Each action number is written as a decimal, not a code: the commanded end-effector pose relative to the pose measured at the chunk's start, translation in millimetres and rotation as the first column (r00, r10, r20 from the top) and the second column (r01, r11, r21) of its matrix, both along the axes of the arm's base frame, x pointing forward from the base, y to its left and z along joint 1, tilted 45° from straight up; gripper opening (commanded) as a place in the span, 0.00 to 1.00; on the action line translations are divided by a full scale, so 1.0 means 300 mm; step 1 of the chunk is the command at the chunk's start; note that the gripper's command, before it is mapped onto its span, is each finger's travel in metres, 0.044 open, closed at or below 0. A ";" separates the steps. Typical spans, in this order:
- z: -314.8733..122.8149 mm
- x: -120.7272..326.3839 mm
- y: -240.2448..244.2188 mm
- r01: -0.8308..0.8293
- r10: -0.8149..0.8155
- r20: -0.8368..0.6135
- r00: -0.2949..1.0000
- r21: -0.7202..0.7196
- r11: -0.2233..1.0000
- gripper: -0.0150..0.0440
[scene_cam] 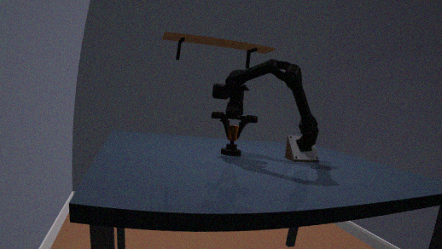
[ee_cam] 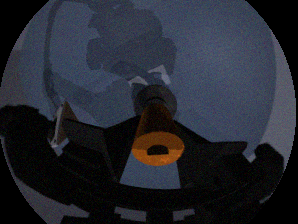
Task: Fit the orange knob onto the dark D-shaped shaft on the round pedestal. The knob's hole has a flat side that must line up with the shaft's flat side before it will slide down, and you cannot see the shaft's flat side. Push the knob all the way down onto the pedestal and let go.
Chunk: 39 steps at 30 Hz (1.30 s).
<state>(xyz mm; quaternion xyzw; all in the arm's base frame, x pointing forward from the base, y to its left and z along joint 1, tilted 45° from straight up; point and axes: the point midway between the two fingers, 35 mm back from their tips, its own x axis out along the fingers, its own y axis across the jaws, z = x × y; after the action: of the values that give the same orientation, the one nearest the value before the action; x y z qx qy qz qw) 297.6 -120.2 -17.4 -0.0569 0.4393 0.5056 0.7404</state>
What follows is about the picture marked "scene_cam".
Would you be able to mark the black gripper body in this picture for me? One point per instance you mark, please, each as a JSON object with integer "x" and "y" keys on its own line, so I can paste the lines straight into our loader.
{"x": 243, "y": 119}

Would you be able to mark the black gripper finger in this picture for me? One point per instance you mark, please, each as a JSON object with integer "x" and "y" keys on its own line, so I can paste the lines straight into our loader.
{"x": 226, "y": 126}
{"x": 241, "y": 126}

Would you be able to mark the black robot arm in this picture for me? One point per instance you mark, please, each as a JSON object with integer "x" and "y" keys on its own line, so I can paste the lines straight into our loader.
{"x": 235, "y": 86}

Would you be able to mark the orange knob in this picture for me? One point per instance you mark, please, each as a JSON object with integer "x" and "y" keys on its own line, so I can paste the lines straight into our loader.
{"x": 232, "y": 134}

